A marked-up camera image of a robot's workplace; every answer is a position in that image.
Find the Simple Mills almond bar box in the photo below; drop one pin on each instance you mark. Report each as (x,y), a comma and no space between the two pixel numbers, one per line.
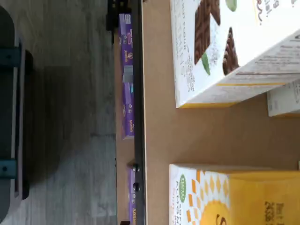
(246,199)

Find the dark cart with teal brackets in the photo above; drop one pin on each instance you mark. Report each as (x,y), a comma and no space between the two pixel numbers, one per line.
(7,93)

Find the purple Annie's snack box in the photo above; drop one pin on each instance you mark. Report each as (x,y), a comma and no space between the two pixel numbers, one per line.
(125,42)
(133,199)
(128,110)

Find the Simple Mills mint thins box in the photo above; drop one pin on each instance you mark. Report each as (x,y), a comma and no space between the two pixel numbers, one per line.
(187,47)
(283,103)

